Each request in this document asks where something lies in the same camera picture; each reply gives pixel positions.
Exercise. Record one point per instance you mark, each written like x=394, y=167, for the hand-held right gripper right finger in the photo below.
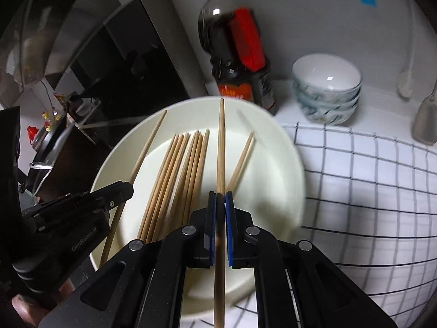
x=283, y=273

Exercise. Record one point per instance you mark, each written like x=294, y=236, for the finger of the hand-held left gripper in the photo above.
x=102, y=196

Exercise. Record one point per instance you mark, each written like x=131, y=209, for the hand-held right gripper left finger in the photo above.
x=160, y=273

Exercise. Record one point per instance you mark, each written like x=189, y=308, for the single bamboo chopstick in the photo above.
x=150, y=140
x=221, y=150

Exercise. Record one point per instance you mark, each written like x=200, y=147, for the bunch of wooden chopsticks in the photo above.
x=177, y=177

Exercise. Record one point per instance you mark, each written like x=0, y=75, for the round white tray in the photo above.
x=266, y=177

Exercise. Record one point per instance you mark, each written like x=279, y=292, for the person's left hand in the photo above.
x=25, y=305

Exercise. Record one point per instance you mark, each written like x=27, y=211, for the dark wok with steel interior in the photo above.
x=44, y=153

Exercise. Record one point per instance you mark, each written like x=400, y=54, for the small colourful containers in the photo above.
x=51, y=118

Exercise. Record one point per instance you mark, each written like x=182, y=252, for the white black checked cloth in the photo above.
x=358, y=194

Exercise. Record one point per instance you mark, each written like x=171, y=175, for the white blue patterned bowl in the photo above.
x=327, y=98
x=324, y=114
x=324, y=71

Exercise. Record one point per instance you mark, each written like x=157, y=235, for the metal spatula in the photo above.
x=425, y=123

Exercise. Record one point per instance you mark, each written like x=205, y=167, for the white brush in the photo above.
x=406, y=85

